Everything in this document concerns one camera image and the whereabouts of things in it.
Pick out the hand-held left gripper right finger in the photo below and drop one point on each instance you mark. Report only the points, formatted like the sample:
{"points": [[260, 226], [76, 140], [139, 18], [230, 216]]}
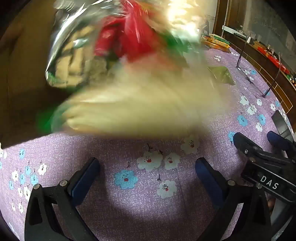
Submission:
{"points": [[208, 180]]}

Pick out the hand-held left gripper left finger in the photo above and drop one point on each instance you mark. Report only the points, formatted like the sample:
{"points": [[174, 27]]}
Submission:
{"points": [[86, 178]]}

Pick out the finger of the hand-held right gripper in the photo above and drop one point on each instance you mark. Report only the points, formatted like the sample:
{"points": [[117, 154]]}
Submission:
{"points": [[247, 147], [278, 140]]}

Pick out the purple floral tablecloth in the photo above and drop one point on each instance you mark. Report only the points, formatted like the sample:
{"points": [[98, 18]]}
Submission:
{"points": [[138, 208]]}

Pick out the small green packet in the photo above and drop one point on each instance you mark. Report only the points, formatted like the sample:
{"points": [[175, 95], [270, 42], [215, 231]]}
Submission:
{"points": [[220, 74]]}

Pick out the red flat box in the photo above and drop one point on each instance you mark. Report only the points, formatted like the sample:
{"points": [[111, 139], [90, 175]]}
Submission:
{"points": [[275, 61]]}

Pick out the wooden low cabinet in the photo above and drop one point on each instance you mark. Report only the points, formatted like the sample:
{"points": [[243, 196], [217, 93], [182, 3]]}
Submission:
{"points": [[261, 62]]}

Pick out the eyeglasses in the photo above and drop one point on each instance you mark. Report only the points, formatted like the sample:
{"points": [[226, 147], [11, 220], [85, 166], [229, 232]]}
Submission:
{"points": [[237, 67]]}

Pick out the yellow cracker packet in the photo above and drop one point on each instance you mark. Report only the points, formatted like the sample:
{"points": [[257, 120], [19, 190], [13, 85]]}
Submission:
{"points": [[216, 46], [218, 39]]}

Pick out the white flat box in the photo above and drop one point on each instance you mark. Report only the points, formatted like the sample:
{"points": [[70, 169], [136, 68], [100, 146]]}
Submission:
{"points": [[231, 29]]}

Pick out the green snack packet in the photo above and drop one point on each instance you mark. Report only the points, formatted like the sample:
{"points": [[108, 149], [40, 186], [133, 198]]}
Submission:
{"points": [[177, 41]]}

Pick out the cracker packet green edge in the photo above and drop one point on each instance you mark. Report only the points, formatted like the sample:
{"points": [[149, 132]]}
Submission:
{"points": [[71, 51]]}

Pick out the wooden door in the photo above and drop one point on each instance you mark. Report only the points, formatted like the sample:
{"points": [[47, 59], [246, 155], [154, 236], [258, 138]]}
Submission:
{"points": [[223, 14]]}

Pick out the red snack packet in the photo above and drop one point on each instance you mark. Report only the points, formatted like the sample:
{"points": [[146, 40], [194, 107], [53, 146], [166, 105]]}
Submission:
{"points": [[124, 34]]}

